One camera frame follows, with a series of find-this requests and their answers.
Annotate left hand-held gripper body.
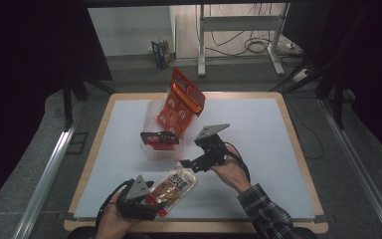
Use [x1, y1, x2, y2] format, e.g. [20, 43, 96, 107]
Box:
[115, 174, 160, 222]

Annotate black tripod legs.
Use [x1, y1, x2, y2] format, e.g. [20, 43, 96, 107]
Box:
[270, 56, 333, 95]

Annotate white metal stand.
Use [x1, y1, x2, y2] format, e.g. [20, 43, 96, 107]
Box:
[197, 3, 291, 78]

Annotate large orange snack multipack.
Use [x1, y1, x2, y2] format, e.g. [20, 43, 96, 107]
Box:
[155, 67, 207, 139]

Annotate person's right hand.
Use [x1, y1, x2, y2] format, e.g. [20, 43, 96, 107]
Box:
[209, 147, 252, 194]

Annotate black floor frame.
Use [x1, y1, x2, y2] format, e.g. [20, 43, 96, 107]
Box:
[66, 131, 90, 155]

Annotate blue carton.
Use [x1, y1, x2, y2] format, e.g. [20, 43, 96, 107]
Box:
[150, 39, 174, 71]

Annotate clear plastic container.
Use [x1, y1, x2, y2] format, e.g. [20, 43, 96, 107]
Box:
[139, 99, 187, 162]

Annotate black floor cable bundle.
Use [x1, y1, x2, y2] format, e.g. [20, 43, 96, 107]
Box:
[208, 3, 301, 58]

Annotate dark curtain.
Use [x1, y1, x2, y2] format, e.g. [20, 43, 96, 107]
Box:
[0, 0, 113, 217]
[311, 0, 382, 163]

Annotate white and orange food pouch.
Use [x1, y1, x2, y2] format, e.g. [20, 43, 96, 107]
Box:
[144, 166, 198, 218]

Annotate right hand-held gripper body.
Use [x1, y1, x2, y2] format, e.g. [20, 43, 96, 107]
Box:
[193, 122, 231, 167]

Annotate black stand post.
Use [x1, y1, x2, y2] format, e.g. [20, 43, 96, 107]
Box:
[330, 71, 346, 131]
[61, 76, 117, 131]

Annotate thin black floor cable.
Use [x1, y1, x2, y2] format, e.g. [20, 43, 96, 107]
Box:
[286, 99, 325, 160]

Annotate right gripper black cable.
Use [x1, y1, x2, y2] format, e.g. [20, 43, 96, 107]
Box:
[223, 141, 252, 184]

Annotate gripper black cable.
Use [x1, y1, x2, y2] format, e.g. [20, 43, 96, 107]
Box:
[223, 141, 252, 184]
[95, 180, 135, 230]

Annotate person's left hand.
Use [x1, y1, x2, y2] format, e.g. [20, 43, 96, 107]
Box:
[94, 190, 141, 239]

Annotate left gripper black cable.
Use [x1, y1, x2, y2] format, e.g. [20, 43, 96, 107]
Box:
[95, 180, 135, 230]

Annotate aluminium floor rail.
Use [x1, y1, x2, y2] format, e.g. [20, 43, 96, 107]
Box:
[11, 125, 78, 239]
[317, 98, 382, 239]

